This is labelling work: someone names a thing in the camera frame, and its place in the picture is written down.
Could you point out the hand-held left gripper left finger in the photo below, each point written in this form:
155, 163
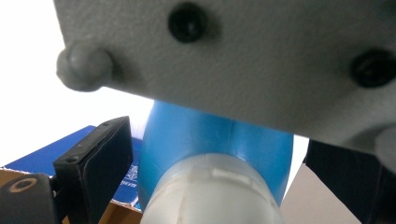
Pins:
93, 168

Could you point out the blue bottle with white cap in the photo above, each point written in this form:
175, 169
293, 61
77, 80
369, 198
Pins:
193, 140

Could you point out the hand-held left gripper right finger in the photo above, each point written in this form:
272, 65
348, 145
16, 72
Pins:
358, 183

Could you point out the blue cardboard box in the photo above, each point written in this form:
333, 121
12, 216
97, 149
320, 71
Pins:
46, 155

